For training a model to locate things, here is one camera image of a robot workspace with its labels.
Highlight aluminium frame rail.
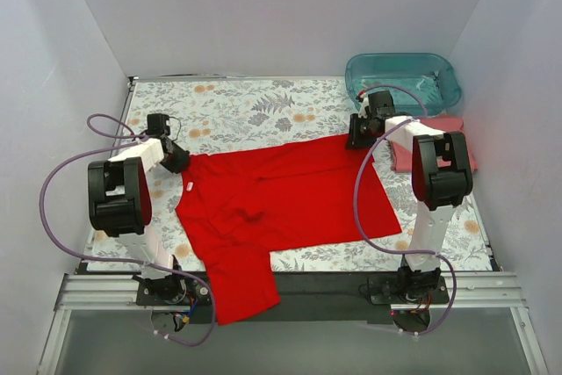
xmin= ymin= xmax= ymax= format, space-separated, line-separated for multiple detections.
xmin=55 ymin=271 xmax=528 ymax=310

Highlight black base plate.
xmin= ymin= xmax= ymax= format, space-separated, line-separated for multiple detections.
xmin=135 ymin=271 xmax=449 ymax=326

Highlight folded pink t shirt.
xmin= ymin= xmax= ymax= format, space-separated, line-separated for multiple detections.
xmin=390 ymin=115 xmax=478 ymax=173

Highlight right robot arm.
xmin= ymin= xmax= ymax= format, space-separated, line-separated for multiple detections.
xmin=347 ymin=84 xmax=473 ymax=304

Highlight teal plastic bin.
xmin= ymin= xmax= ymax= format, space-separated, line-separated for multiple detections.
xmin=344 ymin=53 xmax=462 ymax=116

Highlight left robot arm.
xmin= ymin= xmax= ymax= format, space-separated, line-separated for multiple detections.
xmin=87 ymin=113 xmax=190 ymax=305

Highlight red t shirt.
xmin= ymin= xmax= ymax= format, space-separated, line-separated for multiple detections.
xmin=174 ymin=133 xmax=403 ymax=327

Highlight floral tablecloth mat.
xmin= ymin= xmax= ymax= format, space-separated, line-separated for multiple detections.
xmin=85 ymin=78 xmax=501 ymax=273

